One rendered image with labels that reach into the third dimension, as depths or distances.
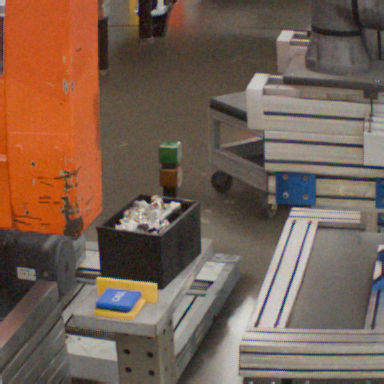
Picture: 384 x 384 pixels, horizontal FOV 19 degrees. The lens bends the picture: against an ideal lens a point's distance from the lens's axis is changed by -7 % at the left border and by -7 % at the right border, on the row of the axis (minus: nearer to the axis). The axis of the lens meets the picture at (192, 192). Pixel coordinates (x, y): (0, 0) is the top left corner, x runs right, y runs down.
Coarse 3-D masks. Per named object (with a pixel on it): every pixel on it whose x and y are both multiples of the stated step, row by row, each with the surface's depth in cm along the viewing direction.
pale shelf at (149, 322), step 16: (208, 240) 251; (208, 256) 248; (192, 272) 236; (96, 288) 228; (176, 288) 228; (80, 304) 221; (160, 304) 221; (176, 304) 226; (80, 320) 217; (96, 320) 216; (112, 320) 215; (128, 320) 215; (144, 320) 215; (160, 320) 216
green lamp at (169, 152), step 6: (162, 144) 245; (168, 144) 244; (174, 144) 244; (180, 144) 245; (162, 150) 244; (168, 150) 243; (174, 150) 243; (180, 150) 246; (162, 156) 244; (168, 156) 244; (174, 156) 243; (180, 156) 246; (162, 162) 245; (168, 162) 244; (174, 162) 244
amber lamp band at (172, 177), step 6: (162, 168) 246; (180, 168) 247; (162, 174) 246; (168, 174) 245; (174, 174) 245; (180, 174) 247; (162, 180) 246; (168, 180) 246; (174, 180) 245; (180, 180) 247; (162, 186) 247; (168, 186) 246; (174, 186) 246
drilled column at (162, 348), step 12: (168, 324) 234; (120, 336) 232; (132, 336) 231; (144, 336) 230; (168, 336) 235; (120, 348) 233; (132, 348) 232; (144, 348) 231; (156, 348) 231; (168, 348) 236; (120, 360) 234; (132, 360) 233; (144, 360) 232; (156, 360) 232; (168, 360) 236; (120, 372) 235; (132, 372) 234; (144, 372) 234; (156, 372) 233; (168, 372) 237
